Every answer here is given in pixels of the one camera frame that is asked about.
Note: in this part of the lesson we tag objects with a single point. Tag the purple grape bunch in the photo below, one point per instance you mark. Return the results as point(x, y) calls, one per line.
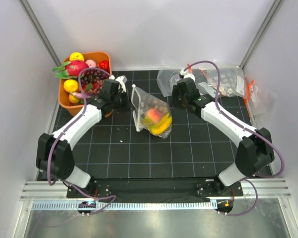
point(93, 76)

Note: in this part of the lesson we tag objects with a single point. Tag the slotted cable duct rail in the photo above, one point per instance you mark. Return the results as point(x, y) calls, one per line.
point(92, 206)

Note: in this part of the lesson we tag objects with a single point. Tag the pink dragon fruit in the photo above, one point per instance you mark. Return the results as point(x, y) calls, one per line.
point(70, 69)

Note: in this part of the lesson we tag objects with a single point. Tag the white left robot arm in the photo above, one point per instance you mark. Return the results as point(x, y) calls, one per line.
point(55, 151)

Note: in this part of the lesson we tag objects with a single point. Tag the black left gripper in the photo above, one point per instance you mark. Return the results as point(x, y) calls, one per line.
point(124, 95)

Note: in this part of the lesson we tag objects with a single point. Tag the yellow banana bunch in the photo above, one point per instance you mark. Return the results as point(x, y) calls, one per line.
point(161, 127)

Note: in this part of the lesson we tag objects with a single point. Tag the brown longan cluster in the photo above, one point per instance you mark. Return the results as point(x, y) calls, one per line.
point(148, 102)

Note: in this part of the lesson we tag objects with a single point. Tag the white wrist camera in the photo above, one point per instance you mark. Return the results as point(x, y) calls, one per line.
point(122, 80)
point(184, 74)

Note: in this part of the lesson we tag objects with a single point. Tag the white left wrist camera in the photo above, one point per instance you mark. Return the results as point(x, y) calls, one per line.
point(122, 80)

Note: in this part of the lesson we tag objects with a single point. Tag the yellow orange top fruit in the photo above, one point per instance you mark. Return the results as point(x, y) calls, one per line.
point(76, 56)

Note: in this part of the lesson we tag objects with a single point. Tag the yellow orange fruit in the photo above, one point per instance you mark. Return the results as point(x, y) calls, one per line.
point(76, 56)
point(71, 85)

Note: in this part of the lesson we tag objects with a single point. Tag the dotted zip bag rear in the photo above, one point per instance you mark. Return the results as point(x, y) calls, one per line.
point(232, 80)

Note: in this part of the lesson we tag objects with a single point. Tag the yellow lemon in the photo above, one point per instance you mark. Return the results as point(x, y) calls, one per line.
point(72, 99)

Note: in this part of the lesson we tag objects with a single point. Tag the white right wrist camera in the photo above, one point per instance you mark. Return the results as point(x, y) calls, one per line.
point(184, 74)

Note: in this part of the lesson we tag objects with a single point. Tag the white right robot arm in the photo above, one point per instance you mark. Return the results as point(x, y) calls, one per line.
point(253, 146)

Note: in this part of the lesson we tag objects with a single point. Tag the clear bags stack right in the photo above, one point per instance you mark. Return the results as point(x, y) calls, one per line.
point(260, 103)

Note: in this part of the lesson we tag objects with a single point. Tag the orange red peach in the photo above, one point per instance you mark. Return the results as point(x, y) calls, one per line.
point(154, 115)

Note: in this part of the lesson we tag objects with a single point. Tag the pink peach toy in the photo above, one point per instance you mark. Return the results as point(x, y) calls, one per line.
point(91, 63)

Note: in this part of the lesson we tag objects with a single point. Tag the yellow orange fruit left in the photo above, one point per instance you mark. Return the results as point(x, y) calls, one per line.
point(71, 85)

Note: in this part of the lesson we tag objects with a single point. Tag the orange plastic fruit basket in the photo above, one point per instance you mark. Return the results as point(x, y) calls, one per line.
point(74, 109)

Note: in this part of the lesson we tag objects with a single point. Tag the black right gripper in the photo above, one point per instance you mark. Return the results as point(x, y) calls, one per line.
point(175, 94)

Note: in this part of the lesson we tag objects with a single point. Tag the clear polka dot zip bag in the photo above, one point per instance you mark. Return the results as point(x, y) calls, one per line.
point(138, 114)

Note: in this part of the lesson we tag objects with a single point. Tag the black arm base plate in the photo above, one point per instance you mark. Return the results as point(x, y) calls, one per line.
point(161, 188)

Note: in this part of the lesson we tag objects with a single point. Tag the crumpled clear zip bag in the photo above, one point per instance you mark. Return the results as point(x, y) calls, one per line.
point(168, 77)

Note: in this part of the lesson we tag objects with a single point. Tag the black grid cutting mat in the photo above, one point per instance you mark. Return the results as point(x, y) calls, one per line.
point(114, 149)

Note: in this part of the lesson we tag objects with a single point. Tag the red bell pepper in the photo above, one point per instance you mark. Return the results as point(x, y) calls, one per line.
point(104, 65)

